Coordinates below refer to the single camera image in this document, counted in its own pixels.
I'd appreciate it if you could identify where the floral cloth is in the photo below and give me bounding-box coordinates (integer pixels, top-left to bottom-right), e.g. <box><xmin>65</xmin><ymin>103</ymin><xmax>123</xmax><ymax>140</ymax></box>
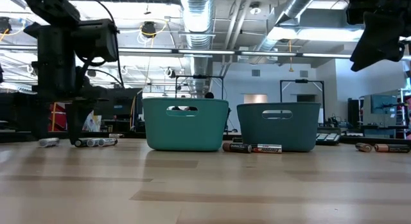
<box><xmin>82</xmin><ymin>110</ymin><xmax>102</xmax><ymax>132</ymax></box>

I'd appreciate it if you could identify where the bright teal plastic bin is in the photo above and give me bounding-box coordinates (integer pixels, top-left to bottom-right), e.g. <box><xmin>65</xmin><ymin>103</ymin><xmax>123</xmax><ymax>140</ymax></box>
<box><xmin>142</xmin><ymin>98</ymin><xmax>230</xmax><ymax>152</ymax></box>

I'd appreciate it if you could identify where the yellow vertical cable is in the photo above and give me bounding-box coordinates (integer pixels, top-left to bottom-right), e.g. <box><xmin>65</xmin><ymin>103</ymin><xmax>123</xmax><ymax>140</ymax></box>
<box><xmin>51</xmin><ymin>101</ymin><xmax>58</xmax><ymax>132</ymax></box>

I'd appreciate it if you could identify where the yellow hanging cord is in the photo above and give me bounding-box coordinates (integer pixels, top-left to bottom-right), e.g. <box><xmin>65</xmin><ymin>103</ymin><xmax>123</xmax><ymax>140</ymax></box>
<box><xmin>288</xmin><ymin>39</ymin><xmax>295</xmax><ymax>73</ymax></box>

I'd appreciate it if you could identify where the black yellow cable reel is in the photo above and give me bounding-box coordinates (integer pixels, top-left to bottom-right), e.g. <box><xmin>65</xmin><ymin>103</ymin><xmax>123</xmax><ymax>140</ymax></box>
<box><xmin>139</xmin><ymin>21</ymin><xmax>159</xmax><ymax>39</ymax></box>

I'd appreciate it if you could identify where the copper black Duracell battery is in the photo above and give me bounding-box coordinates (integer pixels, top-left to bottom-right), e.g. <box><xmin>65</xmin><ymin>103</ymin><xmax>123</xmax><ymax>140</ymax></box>
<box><xmin>222</xmin><ymin>142</ymin><xmax>252</xmax><ymax>154</ymax></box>

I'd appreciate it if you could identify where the black aluminium table frame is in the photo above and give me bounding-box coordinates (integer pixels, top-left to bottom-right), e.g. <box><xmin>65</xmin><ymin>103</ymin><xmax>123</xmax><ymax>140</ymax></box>
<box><xmin>0</xmin><ymin>130</ymin><xmax>411</xmax><ymax>145</ymax></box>

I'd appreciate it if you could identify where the red cloth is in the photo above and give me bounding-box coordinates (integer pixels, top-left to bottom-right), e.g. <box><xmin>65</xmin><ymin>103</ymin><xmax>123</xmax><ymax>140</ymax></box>
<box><xmin>48</xmin><ymin>101</ymin><xmax>67</xmax><ymax>132</ymax></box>

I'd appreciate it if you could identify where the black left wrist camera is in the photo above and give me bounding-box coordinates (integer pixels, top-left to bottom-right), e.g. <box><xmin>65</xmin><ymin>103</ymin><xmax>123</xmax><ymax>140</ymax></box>
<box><xmin>72</xmin><ymin>18</ymin><xmax>119</xmax><ymax>64</ymax></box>

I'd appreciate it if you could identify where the black monitor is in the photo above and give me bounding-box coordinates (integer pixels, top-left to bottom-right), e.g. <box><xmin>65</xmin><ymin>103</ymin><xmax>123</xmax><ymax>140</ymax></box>
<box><xmin>107</xmin><ymin>87</ymin><xmax>144</xmax><ymax>121</ymax></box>

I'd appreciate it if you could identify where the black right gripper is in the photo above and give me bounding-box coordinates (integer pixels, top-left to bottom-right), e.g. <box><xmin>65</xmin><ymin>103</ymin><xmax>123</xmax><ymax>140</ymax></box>
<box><xmin>345</xmin><ymin>0</ymin><xmax>411</xmax><ymax>73</ymax></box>

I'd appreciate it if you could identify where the ceiling light rail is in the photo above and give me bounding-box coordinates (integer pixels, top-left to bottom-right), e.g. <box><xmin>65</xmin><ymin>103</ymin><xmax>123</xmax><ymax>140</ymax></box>
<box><xmin>0</xmin><ymin>44</ymin><xmax>411</xmax><ymax>61</ymax></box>

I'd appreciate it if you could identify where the grey blue monitor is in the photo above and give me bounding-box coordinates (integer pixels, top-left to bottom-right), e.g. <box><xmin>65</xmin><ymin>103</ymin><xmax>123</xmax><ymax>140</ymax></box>
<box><xmin>362</xmin><ymin>94</ymin><xmax>399</xmax><ymax>128</ymax></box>

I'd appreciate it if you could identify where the silver slanted ventilation duct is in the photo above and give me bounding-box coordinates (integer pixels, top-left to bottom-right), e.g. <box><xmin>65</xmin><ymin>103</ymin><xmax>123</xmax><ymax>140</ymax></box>
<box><xmin>253</xmin><ymin>0</ymin><xmax>319</xmax><ymax>63</ymax></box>

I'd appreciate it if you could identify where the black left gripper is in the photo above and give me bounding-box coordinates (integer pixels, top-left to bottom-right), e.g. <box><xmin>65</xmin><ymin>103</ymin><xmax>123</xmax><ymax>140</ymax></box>
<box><xmin>24</xmin><ymin>22</ymin><xmax>109</xmax><ymax>145</ymax></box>

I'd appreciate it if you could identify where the silver black Energizer battery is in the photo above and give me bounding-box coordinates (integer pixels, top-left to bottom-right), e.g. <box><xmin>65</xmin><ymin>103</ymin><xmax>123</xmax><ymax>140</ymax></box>
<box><xmin>250</xmin><ymin>143</ymin><xmax>283</xmax><ymax>154</ymax></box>

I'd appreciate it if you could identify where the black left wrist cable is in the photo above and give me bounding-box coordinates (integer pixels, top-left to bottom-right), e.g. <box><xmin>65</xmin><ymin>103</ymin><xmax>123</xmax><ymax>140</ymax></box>
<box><xmin>76</xmin><ymin>0</ymin><xmax>125</xmax><ymax>89</ymax></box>

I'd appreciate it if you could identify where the black partition panel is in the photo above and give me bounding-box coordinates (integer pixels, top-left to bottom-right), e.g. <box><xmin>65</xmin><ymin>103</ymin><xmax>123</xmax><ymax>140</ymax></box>
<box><xmin>0</xmin><ymin>92</ymin><xmax>44</xmax><ymax>132</ymax></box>

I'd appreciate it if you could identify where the bright ceiling light panel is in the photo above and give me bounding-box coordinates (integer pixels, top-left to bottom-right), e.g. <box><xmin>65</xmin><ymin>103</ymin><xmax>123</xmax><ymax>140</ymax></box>
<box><xmin>266</xmin><ymin>26</ymin><xmax>363</xmax><ymax>42</ymax></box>

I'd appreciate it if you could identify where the dark blue-teal plastic bin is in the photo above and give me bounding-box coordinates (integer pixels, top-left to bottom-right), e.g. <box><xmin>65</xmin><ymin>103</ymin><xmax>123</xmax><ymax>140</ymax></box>
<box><xmin>236</xmin><ymin>102</ymin><xmax>322</xmax><ymax>153</ymax></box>

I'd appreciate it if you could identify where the black computer tower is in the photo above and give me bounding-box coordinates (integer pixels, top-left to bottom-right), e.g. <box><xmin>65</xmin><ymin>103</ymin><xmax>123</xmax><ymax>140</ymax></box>
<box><xmin>347</xmin><ymin>98</ymin><xmax>364</xmax><ymax>128</ymax></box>

